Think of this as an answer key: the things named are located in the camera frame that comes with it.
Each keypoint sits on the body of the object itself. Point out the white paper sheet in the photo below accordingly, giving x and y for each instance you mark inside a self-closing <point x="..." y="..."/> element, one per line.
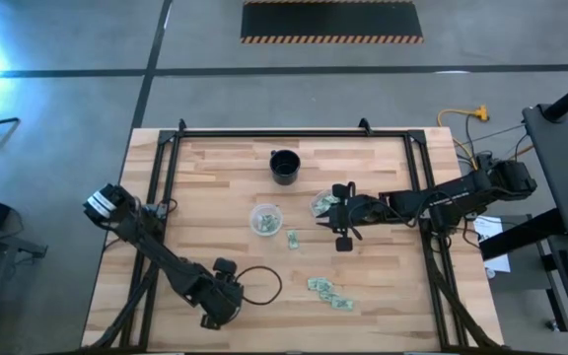
<point x="496" y="263"/>

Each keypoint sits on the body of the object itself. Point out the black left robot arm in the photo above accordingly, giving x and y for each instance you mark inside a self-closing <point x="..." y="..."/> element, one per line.
<point x="151" y="241"/>

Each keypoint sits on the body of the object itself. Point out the small clear plastic container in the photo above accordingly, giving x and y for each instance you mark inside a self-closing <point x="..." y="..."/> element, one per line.
<point x="253" y="219"/>

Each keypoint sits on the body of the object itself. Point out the black mug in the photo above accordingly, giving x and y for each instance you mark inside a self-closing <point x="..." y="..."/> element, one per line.
<point x="284" y="170"/>

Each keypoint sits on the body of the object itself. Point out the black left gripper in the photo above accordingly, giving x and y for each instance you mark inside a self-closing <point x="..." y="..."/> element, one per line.
<point x="222" y="296"/>

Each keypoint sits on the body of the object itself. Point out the black metal rig frame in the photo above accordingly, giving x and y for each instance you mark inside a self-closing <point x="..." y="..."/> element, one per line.
<point x="289" y="133"/>

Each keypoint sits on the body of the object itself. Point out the grey desk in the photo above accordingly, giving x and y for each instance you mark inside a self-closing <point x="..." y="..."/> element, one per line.
<point x="565" y="167"/>

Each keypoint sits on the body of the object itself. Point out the large clear plastic container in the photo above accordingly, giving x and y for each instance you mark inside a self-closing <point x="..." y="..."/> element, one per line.
<point x="313" y="197"/>

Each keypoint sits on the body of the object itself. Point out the black power strip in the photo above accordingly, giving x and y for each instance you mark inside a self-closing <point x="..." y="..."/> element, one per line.
<point x="483" y="159"/>

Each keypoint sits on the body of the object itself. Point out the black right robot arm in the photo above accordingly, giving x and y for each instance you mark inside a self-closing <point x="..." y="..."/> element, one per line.
<point x="461" y="194"/>

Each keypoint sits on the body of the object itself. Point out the green stevia packet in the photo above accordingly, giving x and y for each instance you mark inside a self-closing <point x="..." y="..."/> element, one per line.
<point x="319" y="207"/>
<point x="312" y="283"/>
<point x="292" y="239"/>
<point x="262" y="220"/>
<point x="327" y="296"/>
<point x="342" y="304"/>
<point x="331" y="199"/>
<point x="324" y="285"/>
<point x="271" y="224"/>

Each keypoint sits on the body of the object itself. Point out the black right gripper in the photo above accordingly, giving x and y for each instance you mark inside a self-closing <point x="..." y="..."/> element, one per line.
<point x="358" y="212"/>

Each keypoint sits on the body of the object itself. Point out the black hazard-striped floor mat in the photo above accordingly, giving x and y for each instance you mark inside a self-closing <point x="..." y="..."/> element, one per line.
<point x="331" y="20"/>

